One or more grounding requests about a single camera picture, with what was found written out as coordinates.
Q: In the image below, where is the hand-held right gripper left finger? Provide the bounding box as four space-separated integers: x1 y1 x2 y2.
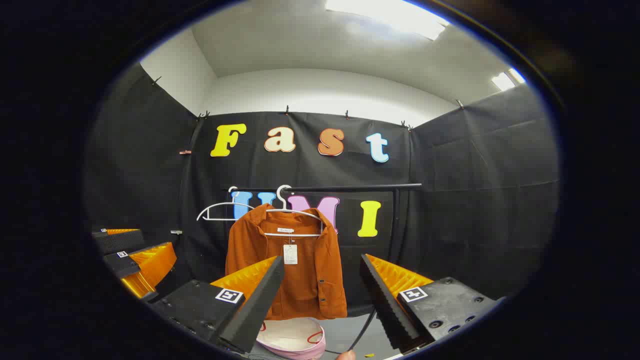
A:
149 255 287 355

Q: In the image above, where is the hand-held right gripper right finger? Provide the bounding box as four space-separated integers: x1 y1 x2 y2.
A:
358 253 502 354

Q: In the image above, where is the pink white laundry hamper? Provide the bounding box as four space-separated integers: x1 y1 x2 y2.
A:
256 317 327 360

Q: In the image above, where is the orange corduroy jacket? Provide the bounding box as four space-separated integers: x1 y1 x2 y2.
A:
225 203 348 321

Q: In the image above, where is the white plastic hanger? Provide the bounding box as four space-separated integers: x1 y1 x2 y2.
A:
196 186 252 222
263 185 326 238

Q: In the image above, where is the black clothes rack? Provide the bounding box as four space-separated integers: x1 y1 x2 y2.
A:
223 183 422 353

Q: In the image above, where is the black backdrop cloth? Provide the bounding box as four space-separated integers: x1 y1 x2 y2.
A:
82 62 560 321

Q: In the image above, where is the small ceiling light panel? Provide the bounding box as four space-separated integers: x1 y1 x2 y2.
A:
491 67 527 92

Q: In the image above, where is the large ceiling light panel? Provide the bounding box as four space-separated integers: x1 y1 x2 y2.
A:
325 0 447 41

